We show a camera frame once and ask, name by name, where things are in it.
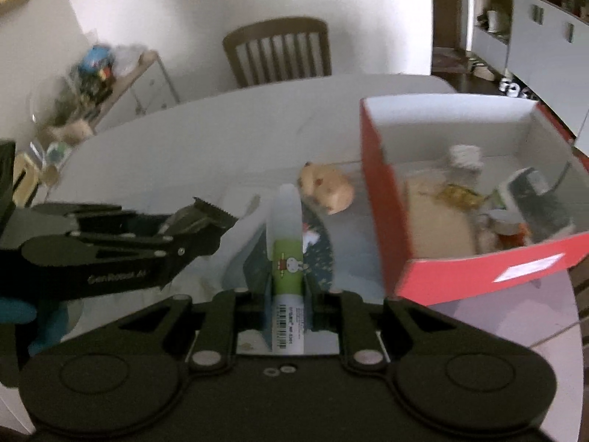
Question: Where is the white round cap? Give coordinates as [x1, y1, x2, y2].
[486, 208, 523, 235]

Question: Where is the small green yellow packet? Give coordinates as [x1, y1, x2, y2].
[435, 184, 486, 211]

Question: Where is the green white tube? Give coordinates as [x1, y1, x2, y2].
[267, 184, 306, 355]

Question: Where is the white green wipes pack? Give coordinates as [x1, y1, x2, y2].
[491, 166, 575, 243]

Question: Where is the cotton swabs bag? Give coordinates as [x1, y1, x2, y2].
[446, 145, 484, 180]

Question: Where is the tan spotted plush toy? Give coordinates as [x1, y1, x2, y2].
[297, 162, 355, 214]

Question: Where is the dark foil packet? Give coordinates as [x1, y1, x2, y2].
[158, 197, 237, 236]

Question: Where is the red orange keychain toy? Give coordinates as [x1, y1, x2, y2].
[498, 225, 530, 250]

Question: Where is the beige plush on sideboard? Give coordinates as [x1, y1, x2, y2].
[45, 119, 95, 147]

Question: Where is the white sideboard cabinet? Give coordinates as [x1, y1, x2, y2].
[89, 50, 181, 134]

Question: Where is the blue globe toy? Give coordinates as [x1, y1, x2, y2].
[78, 45, 114, 74]

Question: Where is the red cardboard shoe box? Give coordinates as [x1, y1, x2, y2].
[360, 94, 588, 305]

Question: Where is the far wooden chair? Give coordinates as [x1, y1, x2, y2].
[223, 16, 332, 88]

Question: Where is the white wall cabinet unit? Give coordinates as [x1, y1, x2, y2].
[470, 0, 588, 137]

